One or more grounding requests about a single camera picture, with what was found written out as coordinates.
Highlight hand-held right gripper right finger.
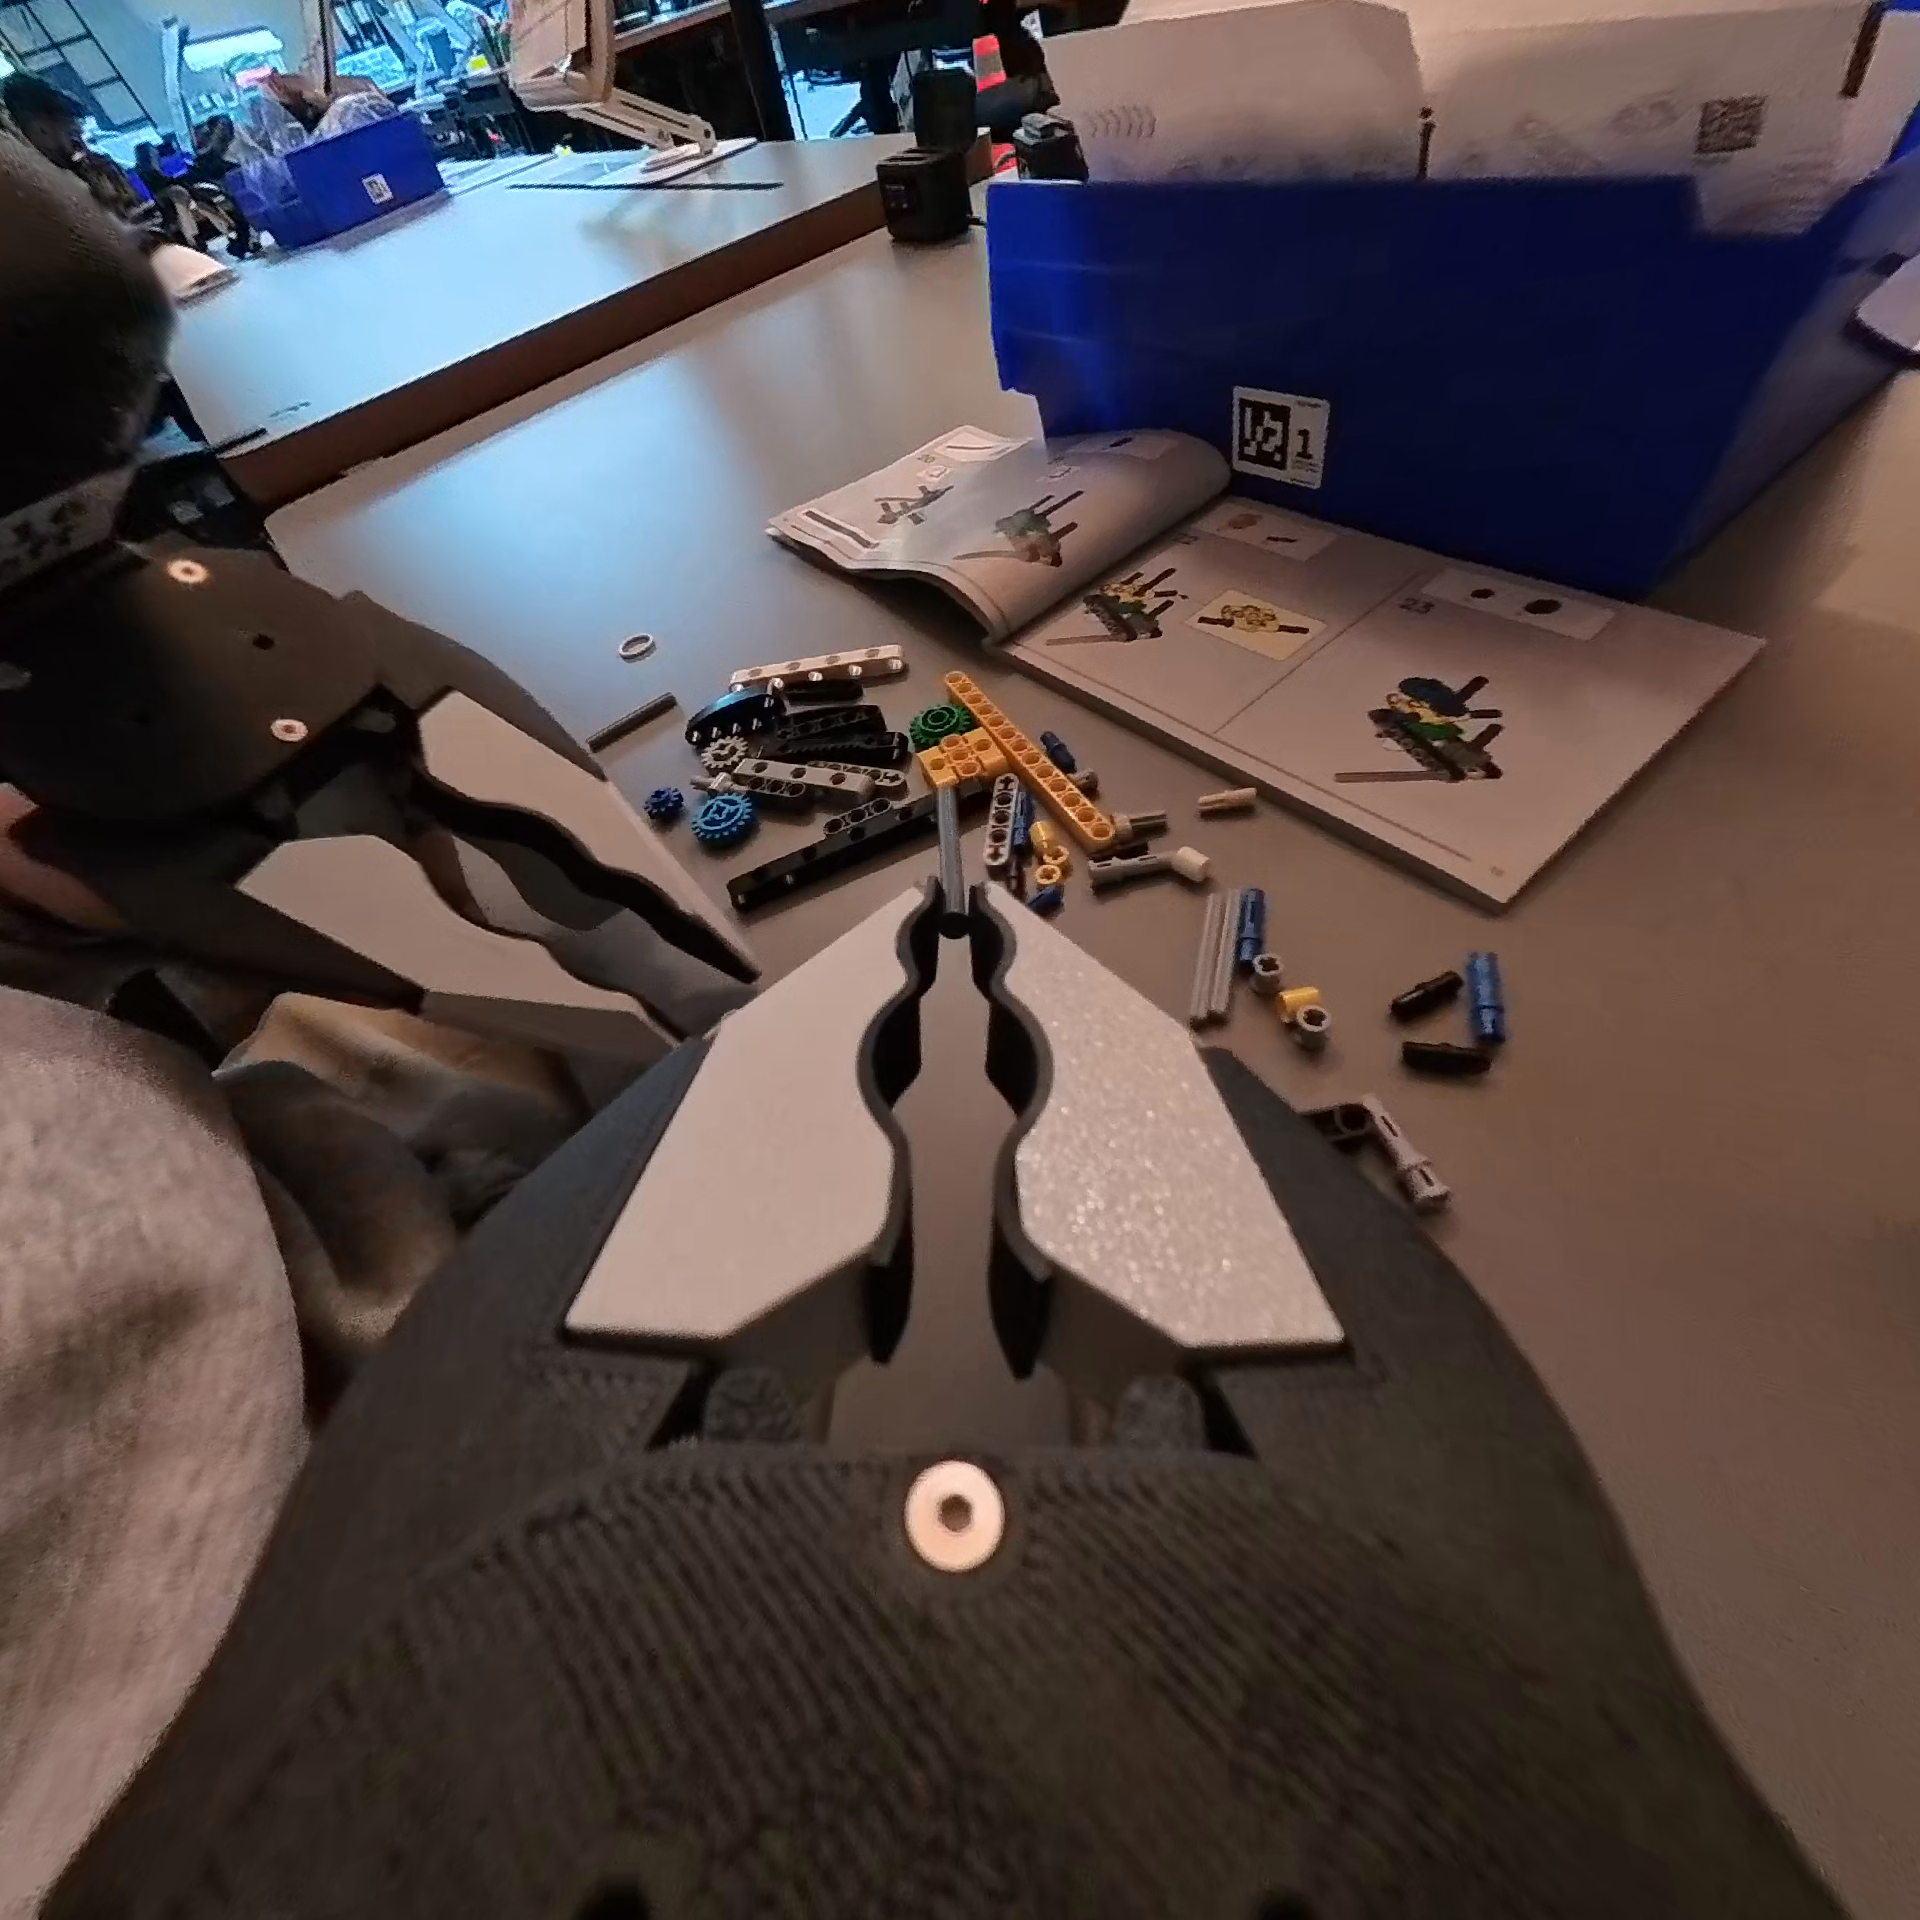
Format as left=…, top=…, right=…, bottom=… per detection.
left=965, top=883, right=1344, bottom=1398

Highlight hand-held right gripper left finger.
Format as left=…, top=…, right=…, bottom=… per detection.
left=562, top=883, right=938, bottom=1398

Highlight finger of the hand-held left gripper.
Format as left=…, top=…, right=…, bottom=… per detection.
left=392, top=689, right=764, bottom=988
left=233, top=829, right=757, bottom=1044

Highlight yellow and grey lego connectors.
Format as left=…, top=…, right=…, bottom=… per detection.
left=1250, top=951, right=1335, bottom=1049

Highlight grey angled lego connector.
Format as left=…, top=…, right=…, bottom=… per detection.
left=1302, top=1093, right=1452, bottom=1213

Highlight pile of lego beams and gears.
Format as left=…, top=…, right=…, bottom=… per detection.
left=646, top=643, right=1091, bottom=916

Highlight yellow lego beam assembly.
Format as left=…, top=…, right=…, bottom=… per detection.
left=916, top=669, right=1168, bottom=865

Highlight lego instruction booklet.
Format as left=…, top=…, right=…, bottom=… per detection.
left=766, top=427, right=1767, bottom=912

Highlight person's lap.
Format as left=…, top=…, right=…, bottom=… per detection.
left=215, top=989, right=679, bottom=1425

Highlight small blue bin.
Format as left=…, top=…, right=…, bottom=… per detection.
left=260, top=111, right=450, bottom=251

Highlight small black box device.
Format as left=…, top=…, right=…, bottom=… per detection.
left=874, top=140, right=975, bottom=244

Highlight cardboard sign stand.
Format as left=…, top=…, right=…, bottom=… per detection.
left=507, top=0, right=761, bottom=170

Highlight black pole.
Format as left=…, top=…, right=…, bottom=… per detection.
left=726, top=0, right=798, bottom=146

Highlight blue plastic bin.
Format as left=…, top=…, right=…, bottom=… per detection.
left=983, top=150, right=1920, bottom=600

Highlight white stand base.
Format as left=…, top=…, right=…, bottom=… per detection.
left=1851, top=253, right=1920, bottom=365

